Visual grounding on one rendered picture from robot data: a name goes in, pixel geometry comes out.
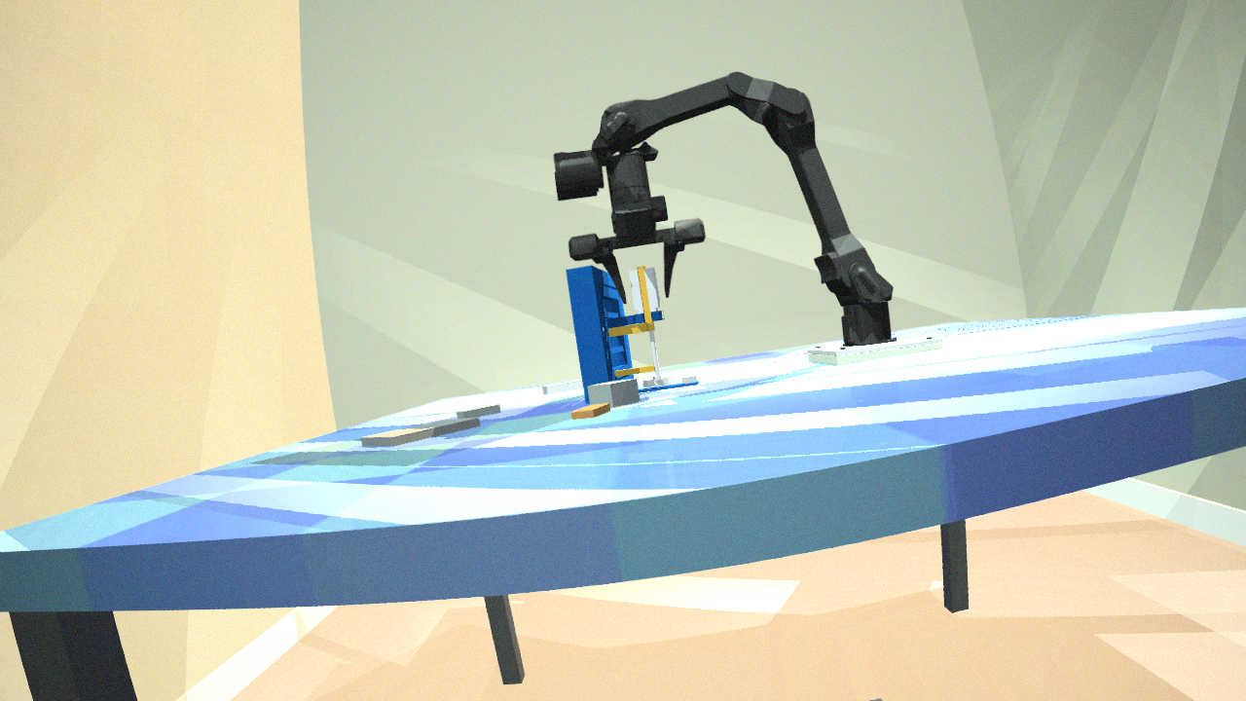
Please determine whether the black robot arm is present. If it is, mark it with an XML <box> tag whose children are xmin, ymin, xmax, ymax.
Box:
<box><xmin>553</xmin><ymin>72</ymin><xmax>897</xmax><ymax>347</ymax></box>

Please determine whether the orange flat block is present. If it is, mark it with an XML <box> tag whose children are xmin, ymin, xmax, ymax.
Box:
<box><xmin>569</xmin><ymin>403</ymin><xmax>611</xmax><ymax>421</ymax></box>

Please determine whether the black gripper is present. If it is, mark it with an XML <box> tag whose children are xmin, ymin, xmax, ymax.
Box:
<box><xmin>568</xmin><ymin>186</ymin><xmax>706</xmax><ymax>304</ymax></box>

